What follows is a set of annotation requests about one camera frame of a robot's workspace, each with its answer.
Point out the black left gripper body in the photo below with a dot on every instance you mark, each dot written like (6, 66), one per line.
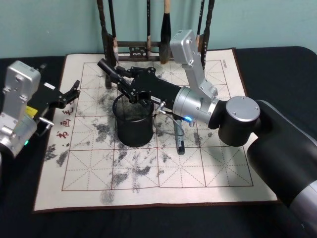
(47, 98)

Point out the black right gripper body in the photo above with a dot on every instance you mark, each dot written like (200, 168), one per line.
(158, 90)

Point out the dark wooden brush rack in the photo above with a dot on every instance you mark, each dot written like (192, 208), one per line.
(130, 44)

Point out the ink-stained gridded calligraphy mat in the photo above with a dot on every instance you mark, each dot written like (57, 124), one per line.
(173, 178)

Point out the thin dark calligraphy brush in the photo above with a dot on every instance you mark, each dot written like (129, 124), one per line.
(200, 22)
(148, 29)
(113, 27)

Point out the black mesh pen holder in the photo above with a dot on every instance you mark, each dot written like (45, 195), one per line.
(135, 131)

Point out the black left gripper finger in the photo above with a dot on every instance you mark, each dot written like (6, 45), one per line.
(67, 101)
(73, 89)

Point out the black table cloth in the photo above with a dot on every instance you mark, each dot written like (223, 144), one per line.
(272, 74)

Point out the large black-bristled calligraphy brush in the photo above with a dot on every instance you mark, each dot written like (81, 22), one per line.
(166, 32)

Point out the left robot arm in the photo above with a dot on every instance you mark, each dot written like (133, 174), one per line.
(17, 99)

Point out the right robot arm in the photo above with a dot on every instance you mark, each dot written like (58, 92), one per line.
(270, 138)

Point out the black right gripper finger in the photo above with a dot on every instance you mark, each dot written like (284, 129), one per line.
(128, 90)
(142, 70)

